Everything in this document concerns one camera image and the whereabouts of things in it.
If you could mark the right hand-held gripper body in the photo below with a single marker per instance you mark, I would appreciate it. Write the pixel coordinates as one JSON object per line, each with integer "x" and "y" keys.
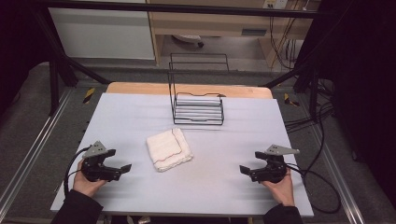
{"x": 276, "y": 171}

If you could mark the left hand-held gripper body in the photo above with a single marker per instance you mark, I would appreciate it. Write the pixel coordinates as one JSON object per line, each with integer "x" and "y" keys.
{"x": 95, "y": 148}

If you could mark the white towel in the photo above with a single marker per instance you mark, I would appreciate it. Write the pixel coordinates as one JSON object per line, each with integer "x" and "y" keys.
{"x": 168, "y": 149}

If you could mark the person's right hand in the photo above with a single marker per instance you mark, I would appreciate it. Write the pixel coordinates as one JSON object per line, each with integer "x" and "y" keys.
{"x": 284, "y": 191}

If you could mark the person's left hand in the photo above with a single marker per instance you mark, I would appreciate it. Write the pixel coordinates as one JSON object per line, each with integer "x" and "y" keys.
{"x": 83, "y": 186}

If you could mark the pale grey table cover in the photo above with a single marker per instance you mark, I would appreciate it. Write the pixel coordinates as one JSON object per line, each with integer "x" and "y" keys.
{"x": 211, "y": 161}

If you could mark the yellow black floor tape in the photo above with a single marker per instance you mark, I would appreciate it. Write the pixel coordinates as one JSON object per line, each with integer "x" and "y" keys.
{"x": 290, "y": 100}
{"x": 88, "y": 95}

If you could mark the wooden table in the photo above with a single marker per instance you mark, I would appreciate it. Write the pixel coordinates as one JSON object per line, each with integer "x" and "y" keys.
{"x": 140, "y": 88}

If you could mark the white cabinet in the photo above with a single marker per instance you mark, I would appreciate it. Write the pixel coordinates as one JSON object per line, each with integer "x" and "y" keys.
{"x": 102, "y": 34}

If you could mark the office chair base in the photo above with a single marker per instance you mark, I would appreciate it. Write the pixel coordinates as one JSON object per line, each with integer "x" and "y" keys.
{"x": 188, "y": 38}

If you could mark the light wooden desk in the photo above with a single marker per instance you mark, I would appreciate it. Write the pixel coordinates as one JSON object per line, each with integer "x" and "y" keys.
{"x": 211, "y": 23}

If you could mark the white power outlet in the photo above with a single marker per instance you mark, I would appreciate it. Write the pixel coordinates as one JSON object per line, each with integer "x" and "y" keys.
{"x": 275, "y": 3}

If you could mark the aluminium floor rail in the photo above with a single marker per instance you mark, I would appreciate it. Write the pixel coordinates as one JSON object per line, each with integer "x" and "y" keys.
{"x": 337, "y": 174}
{"x": 34, "y": 152}

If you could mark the black metal frame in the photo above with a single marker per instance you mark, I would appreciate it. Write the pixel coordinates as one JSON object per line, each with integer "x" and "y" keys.
{"x": 186, "y": 8}

